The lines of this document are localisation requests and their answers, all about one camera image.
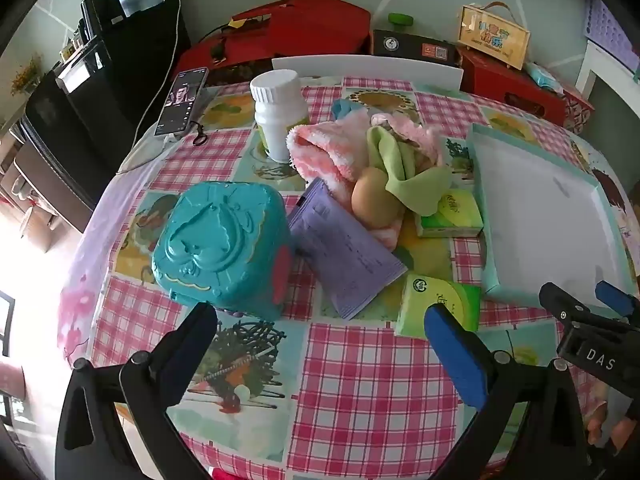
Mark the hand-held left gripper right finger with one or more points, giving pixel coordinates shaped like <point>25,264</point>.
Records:
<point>452,355</point>

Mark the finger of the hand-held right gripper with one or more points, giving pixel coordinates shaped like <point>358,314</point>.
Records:
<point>562,305</point>
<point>616,297</point>

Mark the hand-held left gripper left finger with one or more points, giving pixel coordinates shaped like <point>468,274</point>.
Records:
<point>195,340</point>

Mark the green tissue packet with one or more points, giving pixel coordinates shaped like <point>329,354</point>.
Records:
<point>435,300</point>
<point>450,210</point>

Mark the white tray with teal rim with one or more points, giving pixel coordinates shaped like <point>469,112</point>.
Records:
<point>540,210</point>

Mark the pink fuzzy towel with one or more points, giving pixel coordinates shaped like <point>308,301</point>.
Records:
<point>320,150</point>

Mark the blue face mask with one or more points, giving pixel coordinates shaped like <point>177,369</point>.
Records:
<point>345,108</point>

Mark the person's right hand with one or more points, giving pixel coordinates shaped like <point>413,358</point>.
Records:
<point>625,435</point>

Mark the teal plastic toy box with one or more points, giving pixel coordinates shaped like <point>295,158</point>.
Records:
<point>210,245</point>

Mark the pink checked picture tablecloth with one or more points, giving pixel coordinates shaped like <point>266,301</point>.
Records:
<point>350,385</point>

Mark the purple foil packet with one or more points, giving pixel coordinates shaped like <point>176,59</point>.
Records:
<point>345,255</point>

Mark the brown egg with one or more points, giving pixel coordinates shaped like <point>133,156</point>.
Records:
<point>372,195</point>

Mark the light green cloth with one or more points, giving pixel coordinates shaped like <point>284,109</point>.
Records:
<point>400,180</point>

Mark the red patterned box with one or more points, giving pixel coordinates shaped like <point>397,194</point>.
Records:
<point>577,110</point>

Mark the red cardboard box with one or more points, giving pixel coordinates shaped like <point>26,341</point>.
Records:
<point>505,85</point>

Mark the pack of blue masks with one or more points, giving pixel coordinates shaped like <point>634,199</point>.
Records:
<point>542,77</point>

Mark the smartphone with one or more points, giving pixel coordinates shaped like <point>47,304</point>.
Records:
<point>180,100</point>

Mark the white plastic bottle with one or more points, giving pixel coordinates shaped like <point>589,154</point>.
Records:
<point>277,110</point>

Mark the black cabinet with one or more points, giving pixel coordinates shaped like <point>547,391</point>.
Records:
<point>90,110</point>

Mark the purple perforated panel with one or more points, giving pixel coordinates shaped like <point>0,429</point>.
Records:
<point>612,30</point>

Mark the dark floral box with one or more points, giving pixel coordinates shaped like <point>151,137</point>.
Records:
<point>240,75</point>

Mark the black key fob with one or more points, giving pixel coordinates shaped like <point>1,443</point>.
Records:
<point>218,52</point>

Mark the flat red gift box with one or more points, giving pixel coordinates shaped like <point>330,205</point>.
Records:
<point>210,50</point>

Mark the white board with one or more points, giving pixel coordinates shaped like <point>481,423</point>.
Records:
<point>365,72</point>

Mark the black carton box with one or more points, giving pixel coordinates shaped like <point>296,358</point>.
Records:
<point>415,47</point>

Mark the yellow flowers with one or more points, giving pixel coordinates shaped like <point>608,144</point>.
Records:
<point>25,75</point>

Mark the green capped bottle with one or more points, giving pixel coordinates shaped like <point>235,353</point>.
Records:
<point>401,20</point>

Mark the large red gift box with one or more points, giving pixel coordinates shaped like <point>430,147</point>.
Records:
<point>310,25</point>

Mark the white furniture frame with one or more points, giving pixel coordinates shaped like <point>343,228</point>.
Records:
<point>592,70</point>

